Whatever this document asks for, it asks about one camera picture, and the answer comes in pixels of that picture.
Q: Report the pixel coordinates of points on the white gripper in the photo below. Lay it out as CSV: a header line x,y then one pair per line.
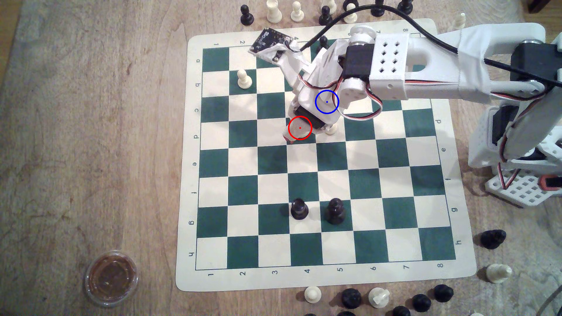
x,y
304,116

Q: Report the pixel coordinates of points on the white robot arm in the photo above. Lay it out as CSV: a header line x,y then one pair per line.
x,y
434,66

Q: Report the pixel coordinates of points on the green white chess board mat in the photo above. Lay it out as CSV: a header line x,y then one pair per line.
x,y
272,160

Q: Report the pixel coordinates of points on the white chess pawn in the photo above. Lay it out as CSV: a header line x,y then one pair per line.
x,y
297,15
244,81
332,130
312,295
350,18

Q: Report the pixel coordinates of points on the black chess pawn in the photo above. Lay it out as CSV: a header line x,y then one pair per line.
x,y
325,18
336,213
377,11
323,42
299,210
246,17

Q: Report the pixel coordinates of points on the white chess rook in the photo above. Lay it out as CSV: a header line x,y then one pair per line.
x,y
274,13

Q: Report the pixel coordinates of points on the clear plastic cup brown content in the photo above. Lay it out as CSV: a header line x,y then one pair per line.
x,y
112,279

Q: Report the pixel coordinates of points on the orange table clamp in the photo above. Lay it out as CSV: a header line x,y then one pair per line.
x,y
549,182

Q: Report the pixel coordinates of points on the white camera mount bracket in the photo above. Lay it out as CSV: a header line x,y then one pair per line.
x,y
292,68

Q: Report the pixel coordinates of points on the black camera circuit board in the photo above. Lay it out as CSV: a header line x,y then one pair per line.
x,y
268,41

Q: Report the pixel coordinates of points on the white perforated base plate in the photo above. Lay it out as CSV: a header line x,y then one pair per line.
x,y
522,191

